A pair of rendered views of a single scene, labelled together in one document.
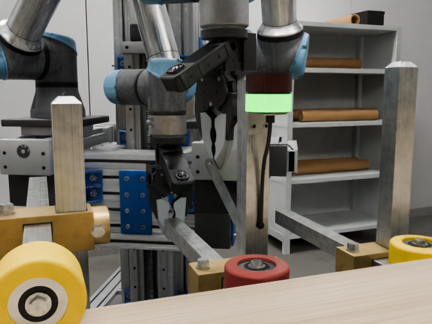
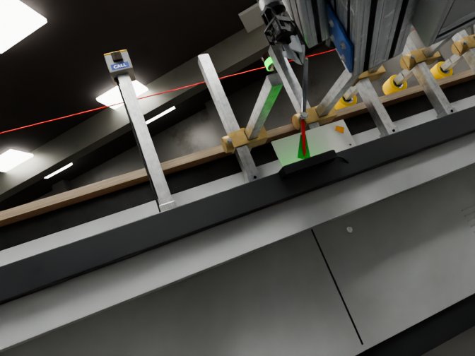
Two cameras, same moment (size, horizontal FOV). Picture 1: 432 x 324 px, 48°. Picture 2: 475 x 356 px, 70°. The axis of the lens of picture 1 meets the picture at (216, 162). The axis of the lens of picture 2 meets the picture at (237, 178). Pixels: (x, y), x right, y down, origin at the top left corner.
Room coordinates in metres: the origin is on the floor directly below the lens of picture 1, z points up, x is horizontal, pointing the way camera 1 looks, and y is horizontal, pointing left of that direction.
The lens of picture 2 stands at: (1.76, -0.24, 0.49)
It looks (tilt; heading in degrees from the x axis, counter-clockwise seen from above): 14 degrees up; 185
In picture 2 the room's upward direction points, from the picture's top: 22 degrees counter-clockwise
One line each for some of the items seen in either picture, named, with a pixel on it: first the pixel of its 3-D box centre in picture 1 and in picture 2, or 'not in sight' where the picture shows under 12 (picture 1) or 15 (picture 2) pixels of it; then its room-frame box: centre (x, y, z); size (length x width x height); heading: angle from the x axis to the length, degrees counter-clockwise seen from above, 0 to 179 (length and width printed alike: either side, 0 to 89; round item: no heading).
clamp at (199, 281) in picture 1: (238, 279); (313, 117); (0.67, -0.03, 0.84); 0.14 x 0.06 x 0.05; 110
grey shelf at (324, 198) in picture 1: (325, 136); not in sight; (3.55, -0.80, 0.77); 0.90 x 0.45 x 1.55; 112
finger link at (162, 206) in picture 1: (161, 216); not in sight; (0.98, 0.11, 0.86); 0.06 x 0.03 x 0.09; 20
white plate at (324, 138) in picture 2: not in sight; (314, 144); (0.71, -0.07, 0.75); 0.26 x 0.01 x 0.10; 110
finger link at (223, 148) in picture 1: (234, 139); (290, 55); (0.75, -0.03, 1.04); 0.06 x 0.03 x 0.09; 130
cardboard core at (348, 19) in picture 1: (341, 22); not in sight; (3.59, -0.90, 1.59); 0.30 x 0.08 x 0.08; 22
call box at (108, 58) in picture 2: not in sight; (120, 68); (0.85, -0.53, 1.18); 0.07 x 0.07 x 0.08; 20
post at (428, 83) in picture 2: not in sight; (417, 65); (0.51, 0.42, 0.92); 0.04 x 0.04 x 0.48; 20
